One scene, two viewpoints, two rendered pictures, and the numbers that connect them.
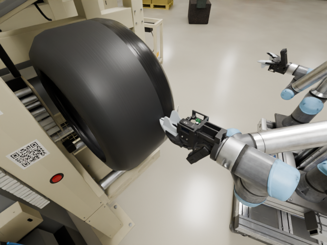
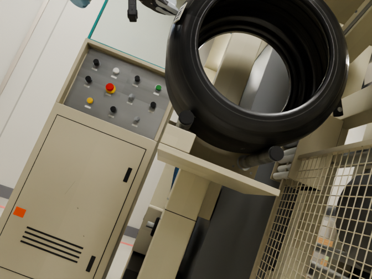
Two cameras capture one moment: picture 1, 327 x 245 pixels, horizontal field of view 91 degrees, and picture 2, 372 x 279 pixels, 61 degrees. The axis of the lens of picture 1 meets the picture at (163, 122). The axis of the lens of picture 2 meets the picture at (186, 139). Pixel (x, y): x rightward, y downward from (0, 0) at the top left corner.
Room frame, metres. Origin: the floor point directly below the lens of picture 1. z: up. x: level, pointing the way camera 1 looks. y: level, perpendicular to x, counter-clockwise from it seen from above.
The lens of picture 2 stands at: (1.19, -0.55, 0.69)
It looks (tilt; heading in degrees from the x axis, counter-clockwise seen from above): 10 degrees up; 136
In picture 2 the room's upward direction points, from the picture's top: 21 degrees clockwise
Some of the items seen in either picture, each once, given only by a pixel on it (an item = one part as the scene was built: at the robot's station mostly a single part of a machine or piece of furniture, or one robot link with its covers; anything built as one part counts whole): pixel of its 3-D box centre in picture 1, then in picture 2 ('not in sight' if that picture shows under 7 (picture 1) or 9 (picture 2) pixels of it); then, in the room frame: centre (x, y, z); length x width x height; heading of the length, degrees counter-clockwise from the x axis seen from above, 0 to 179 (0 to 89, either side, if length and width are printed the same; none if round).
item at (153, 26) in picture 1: (145, 44); not in sight; (3.15, 0.35, 0.40); 0.60 x 0.35 x 0.80; 69
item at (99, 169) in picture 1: (116, 156); (209, 171); (0.49, 0.28, 0.80); 0.37 x 0.36 x 0.02; 48
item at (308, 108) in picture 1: (307, 109); not in sight; (0.81, -0.98, 0.88); 0.13 x 0.12 x 0.14; 134
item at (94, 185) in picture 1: (81, 169); (211, 149); (0.36, 0.39, 0.90); 0.40 x 0.03 x 0.10; 48
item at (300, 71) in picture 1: (303, 73); not in sight; (1.00, -0.97, 1.04); 0.11 x 0.08 x 0.09; 44
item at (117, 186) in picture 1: (131, 168); (174, 146); (0.40, 0.17, 0.84); 0.36 x 0.09 x 0.06; 138
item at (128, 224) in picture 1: (113, 225); not in sight; (0.29, 0.43, 0.01); 0.27 x 0.27 x 0.02; 48
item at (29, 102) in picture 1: (24, 114); (305, 151); (0.59, 0.70, 1.05); 0.20 x 0.15 x 0.30; 138
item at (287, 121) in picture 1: (297, 121); not in sight; (0.80, -0.97, 0.77); 0.15 x 0.15 x 0.10
